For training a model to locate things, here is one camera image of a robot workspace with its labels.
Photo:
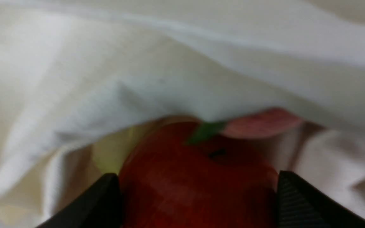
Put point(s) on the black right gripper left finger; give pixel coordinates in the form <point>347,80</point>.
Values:
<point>98,207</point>

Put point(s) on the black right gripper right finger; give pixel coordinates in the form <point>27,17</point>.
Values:
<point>301,205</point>

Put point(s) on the dark red apple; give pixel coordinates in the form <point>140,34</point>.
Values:
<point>218,183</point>

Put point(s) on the white cloth tote bag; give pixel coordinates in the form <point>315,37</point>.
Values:
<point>81,81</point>

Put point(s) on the pink red apple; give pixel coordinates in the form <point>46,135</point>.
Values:
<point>263,124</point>

